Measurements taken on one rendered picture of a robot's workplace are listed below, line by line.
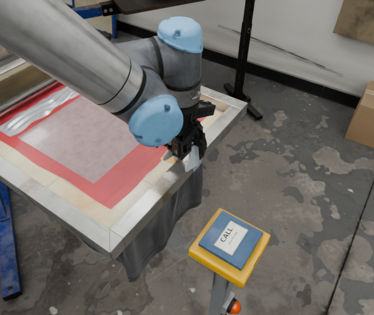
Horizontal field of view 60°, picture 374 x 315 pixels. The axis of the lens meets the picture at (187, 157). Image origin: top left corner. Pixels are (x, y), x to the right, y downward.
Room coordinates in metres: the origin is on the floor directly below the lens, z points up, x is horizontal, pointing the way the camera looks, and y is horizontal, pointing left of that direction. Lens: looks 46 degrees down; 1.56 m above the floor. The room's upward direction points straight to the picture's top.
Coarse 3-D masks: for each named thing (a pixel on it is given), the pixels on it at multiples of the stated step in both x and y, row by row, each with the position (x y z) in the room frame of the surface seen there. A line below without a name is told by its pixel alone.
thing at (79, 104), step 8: (48, 88) 0.92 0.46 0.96; (56, 88) 0.92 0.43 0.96; (80, 96) 0.87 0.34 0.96; (64, 104) 0.83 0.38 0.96; (72, 104) 0.83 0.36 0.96; (80, 104) 0.83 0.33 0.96; (88, 104) 0.83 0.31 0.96; (96, 104) 0.83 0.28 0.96; (80, 112) 0.78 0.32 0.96; (88, 112) 0.78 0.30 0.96; (96, 112) 0.78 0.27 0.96; (104, 112) 0.78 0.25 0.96; (96, 120) 0.75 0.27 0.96; (104, 120) 0.75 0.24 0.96; (112, 120) 0.75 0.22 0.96; (120, 120) 0.75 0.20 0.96; (200, 120) 0.75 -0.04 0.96; (112, 128) 0.71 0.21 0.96; (120, 128) 0.71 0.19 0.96; (128, 128) 0.71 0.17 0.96; (128, 136) 0.68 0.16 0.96; (160, 152) 0.61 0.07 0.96
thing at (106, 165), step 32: (32, 96) 0.87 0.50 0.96; (32, 128) 0.71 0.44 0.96; (64, 128) 0.71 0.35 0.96; (96, 128) 0.71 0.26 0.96; (32, 160) 0.59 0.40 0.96; (64, 160) 0.59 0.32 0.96; (96, 160) 0.59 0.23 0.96; (128, 160) 0.59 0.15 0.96; (160, 160) 0.59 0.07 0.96; (96, 192) 0.48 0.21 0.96; (128, 192) 0.48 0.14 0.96
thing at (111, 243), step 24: (0, 72) 0.95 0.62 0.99; (216, 96) 0.82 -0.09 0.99; (216, 120) 0.71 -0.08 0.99; (216, 144) 0.64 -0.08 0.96; (0, 168) 0.52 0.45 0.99; (24, 192) 0.45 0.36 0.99; (48, 192) 0.45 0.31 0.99; (168, 192) 0.46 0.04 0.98; (72, 216) 0.39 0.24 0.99; (144, 216) 0.39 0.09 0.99; (96, 240) 0.33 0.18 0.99; (120, 240) 0.33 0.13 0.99
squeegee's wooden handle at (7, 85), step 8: (24, 64) 0.88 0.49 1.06; (8, 72) 0.84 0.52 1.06; (16, 72) 0.84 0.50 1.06; (24, 72) 0.86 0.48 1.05; (32, 72) 0.88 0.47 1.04; (40, 72) 0.90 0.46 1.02; (0, 80) 0.80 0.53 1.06; (8, 80) 0.81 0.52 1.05; (16, 80) 0.83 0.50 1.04; (24, 80) 0.85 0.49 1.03; (32, 80) 0.87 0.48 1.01; (40, 80) 0.89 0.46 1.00; (0, 88) 0.79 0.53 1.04; (8, 88) 0.81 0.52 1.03; (16, 88) 0.82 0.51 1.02; (24, 88) 0.84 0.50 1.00; (0, 96) 0.78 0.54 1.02; (8, 96) 0.80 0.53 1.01
